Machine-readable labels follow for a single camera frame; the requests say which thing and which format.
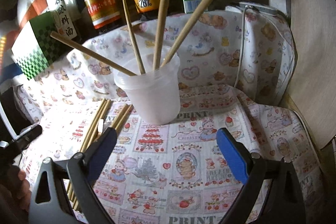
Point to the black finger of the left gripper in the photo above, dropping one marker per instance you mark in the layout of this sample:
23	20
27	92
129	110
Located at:
10	150

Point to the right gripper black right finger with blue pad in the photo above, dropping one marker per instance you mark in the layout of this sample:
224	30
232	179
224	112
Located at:
283	200

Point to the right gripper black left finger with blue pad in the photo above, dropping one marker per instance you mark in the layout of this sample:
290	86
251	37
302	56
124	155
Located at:
49	200

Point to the thin bamboo chopstick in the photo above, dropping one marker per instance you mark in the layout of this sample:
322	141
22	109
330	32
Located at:
133	39

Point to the tall bamboo chopstick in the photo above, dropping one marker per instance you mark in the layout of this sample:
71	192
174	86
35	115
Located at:
162	14

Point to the person's left hand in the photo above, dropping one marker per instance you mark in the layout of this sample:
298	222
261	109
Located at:
15	195

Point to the green checkered white box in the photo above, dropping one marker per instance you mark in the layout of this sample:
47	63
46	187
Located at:
34	50

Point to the round wooden board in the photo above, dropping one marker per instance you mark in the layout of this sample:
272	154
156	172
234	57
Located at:
312	87

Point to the translucent white plastic cup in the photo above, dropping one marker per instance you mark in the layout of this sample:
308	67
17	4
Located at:
155	94

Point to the baby bear pattern cloth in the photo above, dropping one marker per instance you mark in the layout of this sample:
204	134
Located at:
250	50

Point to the clear cooking wine bottle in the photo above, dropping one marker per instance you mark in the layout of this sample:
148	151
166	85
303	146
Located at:
62	18

